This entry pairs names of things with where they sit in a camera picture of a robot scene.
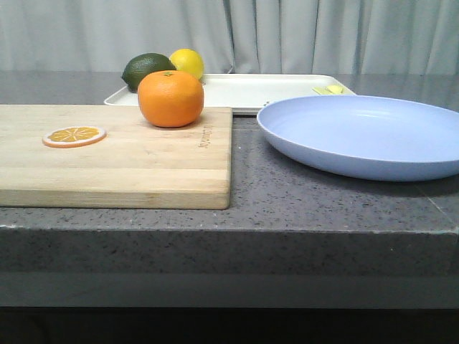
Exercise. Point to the green lime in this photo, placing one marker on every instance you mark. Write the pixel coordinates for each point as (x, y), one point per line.
(142, 65)

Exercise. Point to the cream white tray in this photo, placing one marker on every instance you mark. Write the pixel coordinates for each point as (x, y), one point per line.
(246, 94)

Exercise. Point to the wooden cutting board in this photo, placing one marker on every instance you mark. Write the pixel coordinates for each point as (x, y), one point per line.
(136, 165)

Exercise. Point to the orange fruit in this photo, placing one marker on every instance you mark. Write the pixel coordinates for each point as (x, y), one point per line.
(170, 98)

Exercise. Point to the light blue plate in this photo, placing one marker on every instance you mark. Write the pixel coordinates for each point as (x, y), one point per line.
(374, 138)

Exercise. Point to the yellow lemon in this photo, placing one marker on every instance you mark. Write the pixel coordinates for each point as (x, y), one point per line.
(188, 60)

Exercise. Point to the grey curtain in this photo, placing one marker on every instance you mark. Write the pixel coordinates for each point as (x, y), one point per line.
(289, 37)

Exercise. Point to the orange slice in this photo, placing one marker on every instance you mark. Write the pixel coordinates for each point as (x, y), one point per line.
(74, 136)

